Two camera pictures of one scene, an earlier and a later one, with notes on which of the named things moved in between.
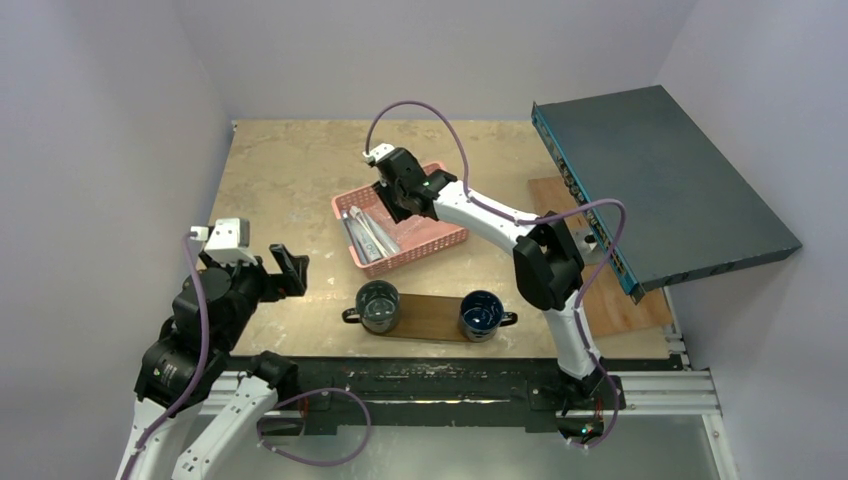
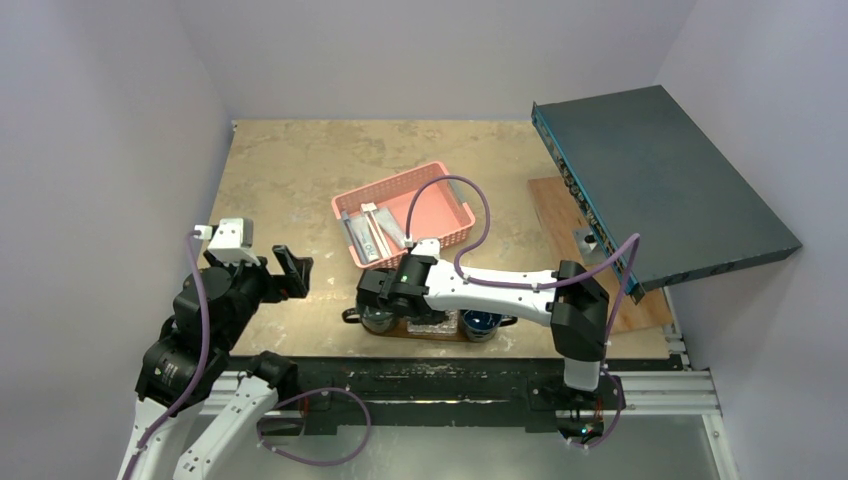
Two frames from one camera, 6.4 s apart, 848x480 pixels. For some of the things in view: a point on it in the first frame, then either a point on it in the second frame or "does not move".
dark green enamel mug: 377,307 does not move
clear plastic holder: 414,228 -> 448,326
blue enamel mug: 482,315 does not move
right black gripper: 392,196 -> 370,295
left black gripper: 291,280 does not move
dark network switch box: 688,211 does not move
